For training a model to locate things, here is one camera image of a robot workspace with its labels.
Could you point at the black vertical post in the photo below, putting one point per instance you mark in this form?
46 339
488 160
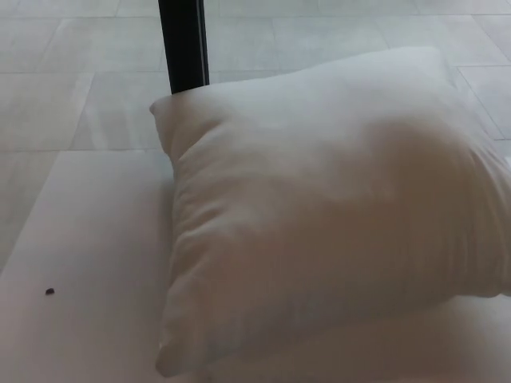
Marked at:
183 44

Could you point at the white square pillow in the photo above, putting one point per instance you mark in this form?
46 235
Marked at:
319 207

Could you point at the small dark crumb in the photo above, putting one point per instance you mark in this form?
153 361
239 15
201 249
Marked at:
49 291

